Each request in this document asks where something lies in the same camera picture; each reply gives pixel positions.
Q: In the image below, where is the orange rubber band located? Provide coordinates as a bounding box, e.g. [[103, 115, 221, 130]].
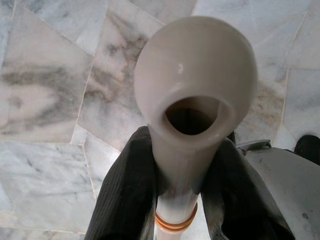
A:
[[156, 219, 195, 232], [154, 203, 198, 226]]

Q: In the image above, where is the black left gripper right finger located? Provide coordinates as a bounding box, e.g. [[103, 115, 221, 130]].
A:
[[193, 131, 296, 240]]

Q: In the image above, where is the black robot foot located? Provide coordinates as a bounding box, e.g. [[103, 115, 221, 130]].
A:
[[293, 134, 320, 166]]

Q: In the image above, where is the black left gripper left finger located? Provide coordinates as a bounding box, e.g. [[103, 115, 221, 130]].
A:
[[84, 125, 161, 240]]

